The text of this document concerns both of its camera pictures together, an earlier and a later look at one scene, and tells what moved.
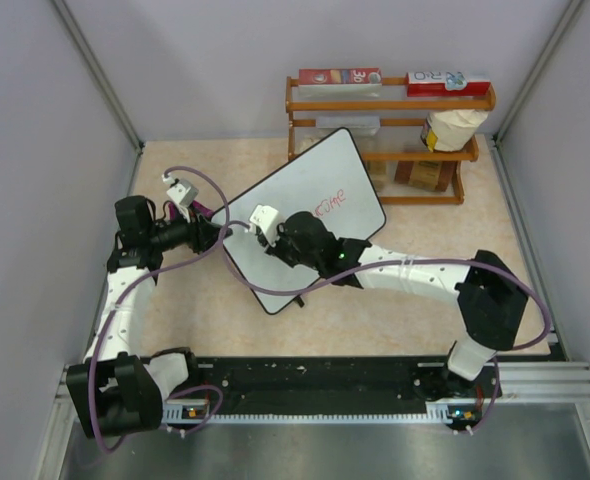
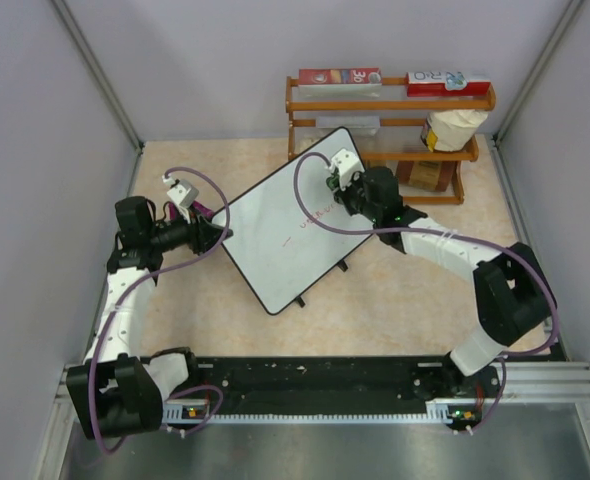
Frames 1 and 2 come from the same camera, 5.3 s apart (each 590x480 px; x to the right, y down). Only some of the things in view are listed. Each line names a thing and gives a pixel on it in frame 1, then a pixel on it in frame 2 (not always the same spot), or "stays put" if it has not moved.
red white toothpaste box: [445, 84] stays put
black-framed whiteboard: [330, 181] stays put
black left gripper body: [171, 234] stays put
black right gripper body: [286, 249] -> [355, 202]
